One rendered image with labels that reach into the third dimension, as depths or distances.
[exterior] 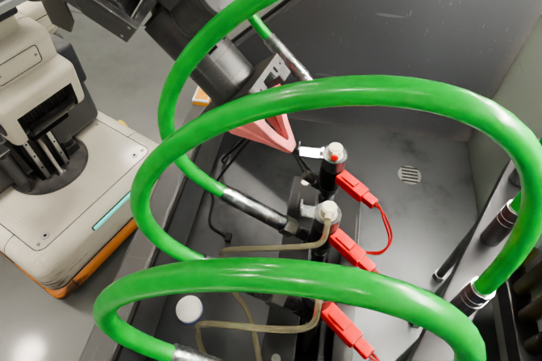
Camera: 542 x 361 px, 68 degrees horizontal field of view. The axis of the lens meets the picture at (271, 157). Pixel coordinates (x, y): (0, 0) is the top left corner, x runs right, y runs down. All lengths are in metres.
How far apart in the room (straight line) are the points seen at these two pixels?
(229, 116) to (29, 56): 0.99
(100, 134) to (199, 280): 1.56
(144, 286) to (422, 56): 0.65
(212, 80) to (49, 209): 1.21
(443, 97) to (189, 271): 0.13
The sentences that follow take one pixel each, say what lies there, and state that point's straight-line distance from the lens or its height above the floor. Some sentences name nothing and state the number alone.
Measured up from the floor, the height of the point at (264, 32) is 1.17.
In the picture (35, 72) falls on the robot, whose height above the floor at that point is 0.80.
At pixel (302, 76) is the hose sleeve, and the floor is 1.12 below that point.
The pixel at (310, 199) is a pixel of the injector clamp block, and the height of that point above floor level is 0.98.
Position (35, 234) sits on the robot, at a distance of 1.54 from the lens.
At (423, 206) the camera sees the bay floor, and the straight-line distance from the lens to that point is 0.79.
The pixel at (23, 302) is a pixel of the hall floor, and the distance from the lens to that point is 1.78.
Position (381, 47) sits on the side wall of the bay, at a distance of 0.75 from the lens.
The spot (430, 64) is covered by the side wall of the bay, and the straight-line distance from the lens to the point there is 0.78.
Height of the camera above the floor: 1.46
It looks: 51 degrees down
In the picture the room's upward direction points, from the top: straight up
